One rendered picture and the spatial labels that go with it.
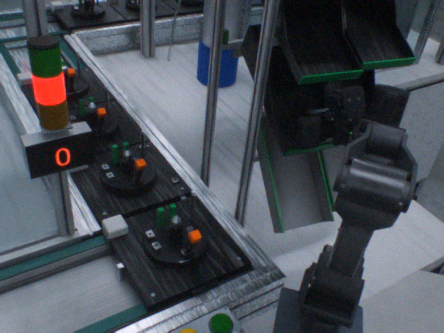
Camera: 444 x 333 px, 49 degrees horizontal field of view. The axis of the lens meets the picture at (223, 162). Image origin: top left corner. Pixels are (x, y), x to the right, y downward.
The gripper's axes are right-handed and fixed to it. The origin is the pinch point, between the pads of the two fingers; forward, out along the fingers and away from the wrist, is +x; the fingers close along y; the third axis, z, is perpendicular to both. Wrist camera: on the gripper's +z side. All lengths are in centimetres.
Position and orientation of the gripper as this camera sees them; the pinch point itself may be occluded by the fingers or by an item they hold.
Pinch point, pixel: (326, 118)
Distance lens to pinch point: 100.0
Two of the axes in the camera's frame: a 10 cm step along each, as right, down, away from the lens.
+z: -0.1, -9.1, -4.2
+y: -9.2, 1.7, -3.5
